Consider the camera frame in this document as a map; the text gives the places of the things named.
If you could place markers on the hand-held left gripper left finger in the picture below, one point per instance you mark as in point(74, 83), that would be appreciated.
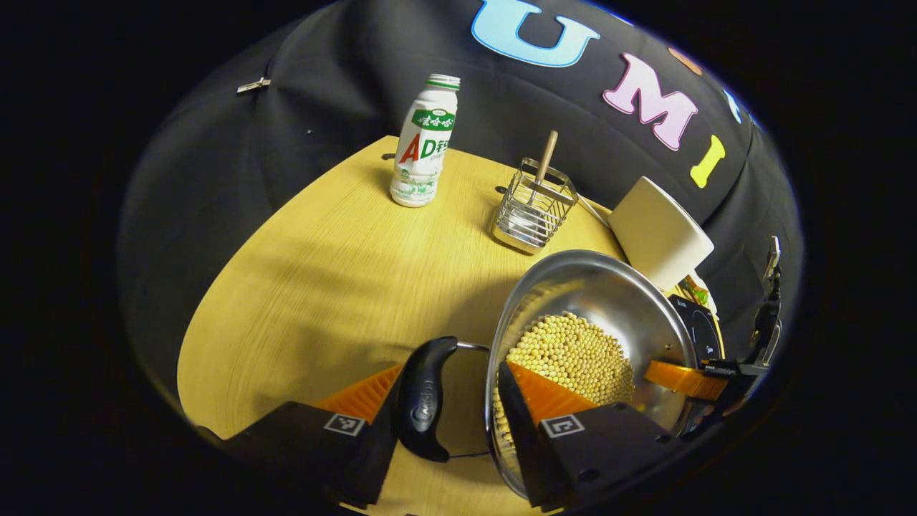
point(369, 466)

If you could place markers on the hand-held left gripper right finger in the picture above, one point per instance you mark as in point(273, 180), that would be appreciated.
point(526, 437)

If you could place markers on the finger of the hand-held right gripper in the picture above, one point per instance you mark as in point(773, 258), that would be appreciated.
point(680, 378)

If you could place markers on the black induction cooktop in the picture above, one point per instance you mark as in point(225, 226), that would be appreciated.
point(698, 330)

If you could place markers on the stainless steel pot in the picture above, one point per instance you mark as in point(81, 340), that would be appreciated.
point(609, 294)

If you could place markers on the sandwich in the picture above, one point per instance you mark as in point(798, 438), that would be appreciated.
point(696, 292)

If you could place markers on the pile of yellow soybeans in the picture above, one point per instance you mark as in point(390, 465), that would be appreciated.
point(573, 355)

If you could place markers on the white toaster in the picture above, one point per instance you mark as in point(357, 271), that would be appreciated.
point(659, 229)

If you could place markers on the white drink bottle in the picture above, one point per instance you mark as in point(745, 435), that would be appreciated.
point(423, 150)

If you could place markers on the metal clip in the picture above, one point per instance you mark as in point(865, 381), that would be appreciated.
point(253, 85)

